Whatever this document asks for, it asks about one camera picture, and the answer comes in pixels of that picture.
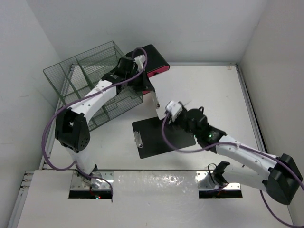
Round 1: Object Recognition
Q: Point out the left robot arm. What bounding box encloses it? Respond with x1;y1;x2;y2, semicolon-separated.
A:
55;55;155;175

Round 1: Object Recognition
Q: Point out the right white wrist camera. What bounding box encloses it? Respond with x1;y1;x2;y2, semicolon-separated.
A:
165;100;183;121

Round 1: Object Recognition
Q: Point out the black drawer cabinet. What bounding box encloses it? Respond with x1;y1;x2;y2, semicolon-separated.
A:
125;44;171;78

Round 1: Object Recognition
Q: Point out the black clipboard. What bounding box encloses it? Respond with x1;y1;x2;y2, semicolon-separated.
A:
132;117;196;159

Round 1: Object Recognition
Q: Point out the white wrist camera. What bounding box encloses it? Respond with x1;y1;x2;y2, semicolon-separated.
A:
134;55;146;71
165;100;183;121

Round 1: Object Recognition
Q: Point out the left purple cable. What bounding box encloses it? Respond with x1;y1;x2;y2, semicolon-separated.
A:
41;47;149;190

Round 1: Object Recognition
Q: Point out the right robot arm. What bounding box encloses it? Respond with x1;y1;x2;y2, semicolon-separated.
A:
165;102;303;205

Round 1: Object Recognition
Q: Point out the purple cable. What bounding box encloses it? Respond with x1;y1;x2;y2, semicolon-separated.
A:
41;47;149;190
161;111;304;228

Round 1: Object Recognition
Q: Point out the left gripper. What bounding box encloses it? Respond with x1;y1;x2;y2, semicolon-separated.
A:
126;68;154;92

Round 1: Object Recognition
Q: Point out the pink top drawer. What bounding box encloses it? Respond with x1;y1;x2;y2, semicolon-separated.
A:
147;65;170;77

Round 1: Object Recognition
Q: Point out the white clipboard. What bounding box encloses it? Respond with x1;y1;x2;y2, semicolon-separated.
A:
150;91;165;120

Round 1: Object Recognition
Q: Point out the green wire mesh organizer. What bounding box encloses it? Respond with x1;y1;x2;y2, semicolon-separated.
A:
43;41;143;131

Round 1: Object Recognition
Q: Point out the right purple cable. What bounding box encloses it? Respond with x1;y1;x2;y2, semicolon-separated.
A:
161;111;304;228

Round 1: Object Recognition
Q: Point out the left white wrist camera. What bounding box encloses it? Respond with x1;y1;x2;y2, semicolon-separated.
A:
134;55;146;71

